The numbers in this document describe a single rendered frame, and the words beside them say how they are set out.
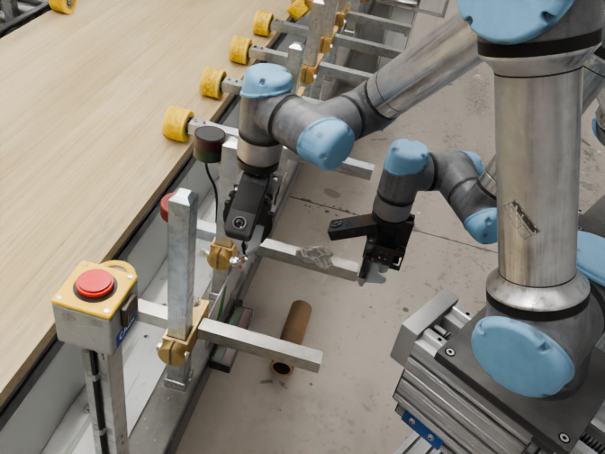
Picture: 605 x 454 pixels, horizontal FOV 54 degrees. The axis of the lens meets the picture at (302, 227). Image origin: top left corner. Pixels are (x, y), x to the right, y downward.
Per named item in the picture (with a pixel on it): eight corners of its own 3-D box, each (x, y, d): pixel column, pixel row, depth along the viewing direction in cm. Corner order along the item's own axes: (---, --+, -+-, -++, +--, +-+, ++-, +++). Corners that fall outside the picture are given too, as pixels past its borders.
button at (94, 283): (121, 283, 69) (120, 273, 68) (103, 307, 66) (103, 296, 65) (88, 274, 69) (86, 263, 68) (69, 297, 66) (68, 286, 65)
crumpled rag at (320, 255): (338, 251, 133) (339, 243, 131) (331, 271, 127) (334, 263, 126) (300, 240, 133) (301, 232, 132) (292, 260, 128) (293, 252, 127)
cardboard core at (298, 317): (313, 303, 227) (293, 364, 204) (310, 317, 232) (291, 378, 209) (293, 297, 227) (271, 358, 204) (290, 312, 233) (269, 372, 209)
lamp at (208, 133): (223, 216, 128) (230, 130, 115) (214, 231, 124) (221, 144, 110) (197, 209, 129) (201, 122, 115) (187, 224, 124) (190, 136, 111)
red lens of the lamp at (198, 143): (230, 140, 116) (230, 130, 115) (219, 155, 112) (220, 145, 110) (200, 132, 117) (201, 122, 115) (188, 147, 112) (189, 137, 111)
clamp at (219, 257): (247, 235, 138) (248, 219, 135) (228, 274, 128) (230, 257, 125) (223, 229, 139) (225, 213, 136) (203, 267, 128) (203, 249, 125)
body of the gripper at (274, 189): (279, 202, 110) (288, 147, 102) (266, 230, 104) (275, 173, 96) (239, 191, 111) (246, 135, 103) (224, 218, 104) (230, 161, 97)
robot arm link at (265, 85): (271, 90, 85) (231, 66, 88) (263, 155, 92) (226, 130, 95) (309, 77, 89) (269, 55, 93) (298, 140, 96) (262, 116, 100)
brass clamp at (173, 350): (211, 318, 120) (212, 301, 117) (185, 370, 110) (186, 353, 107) (182, 310, 121) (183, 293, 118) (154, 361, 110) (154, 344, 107)
